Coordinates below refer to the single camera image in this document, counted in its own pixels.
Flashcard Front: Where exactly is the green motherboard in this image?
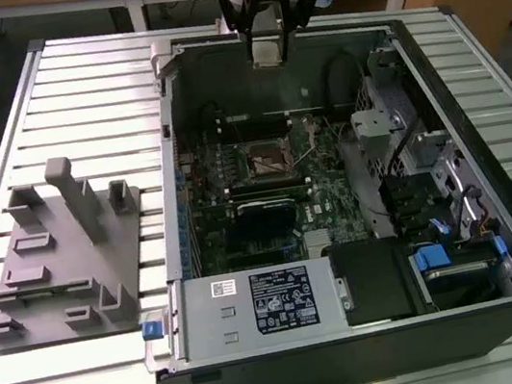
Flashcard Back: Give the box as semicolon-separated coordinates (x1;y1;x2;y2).
167;105;383;281

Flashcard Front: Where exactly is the silver finned heatsink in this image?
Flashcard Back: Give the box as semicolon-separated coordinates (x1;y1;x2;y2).
301;227;336;259

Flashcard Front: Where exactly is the grey parts rack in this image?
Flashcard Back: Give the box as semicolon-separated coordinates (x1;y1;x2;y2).
0;145;165;353

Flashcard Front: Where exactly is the hard disk in blue carrier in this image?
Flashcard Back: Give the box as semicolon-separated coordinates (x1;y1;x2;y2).
405;235;501;317

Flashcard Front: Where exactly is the black plastic shroud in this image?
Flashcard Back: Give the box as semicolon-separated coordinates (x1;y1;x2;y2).
327;230;440;330

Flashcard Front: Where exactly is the CPU socket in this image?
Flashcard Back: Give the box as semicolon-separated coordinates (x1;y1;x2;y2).
237;132;300;181

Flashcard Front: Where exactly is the grey case handle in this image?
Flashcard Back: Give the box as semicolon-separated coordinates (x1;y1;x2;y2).
148;38;180;81

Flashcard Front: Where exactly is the metal locking lever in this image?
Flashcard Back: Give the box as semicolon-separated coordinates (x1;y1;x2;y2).
292;139;326;167

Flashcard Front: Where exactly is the blue wire plug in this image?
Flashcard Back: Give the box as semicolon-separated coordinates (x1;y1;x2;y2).
427;214;452;239

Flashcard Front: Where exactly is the black graphics card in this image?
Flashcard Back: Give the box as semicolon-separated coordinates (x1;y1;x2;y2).
234;192;304;254

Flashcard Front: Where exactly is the silver power supply unit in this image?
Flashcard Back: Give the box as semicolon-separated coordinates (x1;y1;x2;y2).
172;255;353;363

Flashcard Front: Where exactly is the black looped wire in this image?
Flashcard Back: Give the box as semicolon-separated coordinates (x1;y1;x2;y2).
319;43;372;112

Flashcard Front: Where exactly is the blue case latch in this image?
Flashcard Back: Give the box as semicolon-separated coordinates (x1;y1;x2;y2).
139;318;164;343

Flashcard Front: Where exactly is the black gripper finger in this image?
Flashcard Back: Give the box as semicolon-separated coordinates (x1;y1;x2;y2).
214;0;262;70
272;0;320;65

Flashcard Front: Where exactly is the black open PC case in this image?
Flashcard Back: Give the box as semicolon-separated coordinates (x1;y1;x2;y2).
94;0;512;384

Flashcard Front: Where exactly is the silver CPU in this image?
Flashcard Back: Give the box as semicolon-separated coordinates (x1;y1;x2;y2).
246;31;289;72

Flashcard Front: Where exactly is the metal drive cage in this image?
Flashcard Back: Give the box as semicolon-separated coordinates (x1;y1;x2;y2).
339;42;434;186

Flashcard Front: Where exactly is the blue plastic clip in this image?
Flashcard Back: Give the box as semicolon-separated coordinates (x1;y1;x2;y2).
490;233;510;261

